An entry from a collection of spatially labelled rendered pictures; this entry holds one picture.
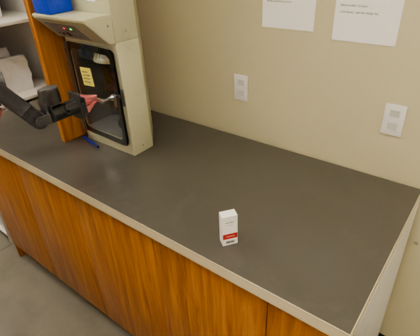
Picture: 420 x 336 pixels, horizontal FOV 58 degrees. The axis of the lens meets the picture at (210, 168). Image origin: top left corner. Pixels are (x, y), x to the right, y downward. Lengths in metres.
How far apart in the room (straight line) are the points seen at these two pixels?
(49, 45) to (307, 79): 1.05
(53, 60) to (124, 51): 0.38
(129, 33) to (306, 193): 0.87
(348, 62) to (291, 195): 0.50
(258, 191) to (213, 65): 0.65
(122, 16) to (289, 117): 0.75
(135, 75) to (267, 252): 0.86
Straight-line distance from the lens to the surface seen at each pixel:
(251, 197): 1.34
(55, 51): 1.78
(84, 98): 1.52
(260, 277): 1.07
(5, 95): 1.41
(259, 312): 1.18
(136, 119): 1.60
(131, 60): 1.54
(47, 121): 1.46
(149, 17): 1.96
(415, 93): 1.42
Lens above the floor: 1.73
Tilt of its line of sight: 32 degrees down
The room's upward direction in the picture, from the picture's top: 3 degrees counter-clockwise
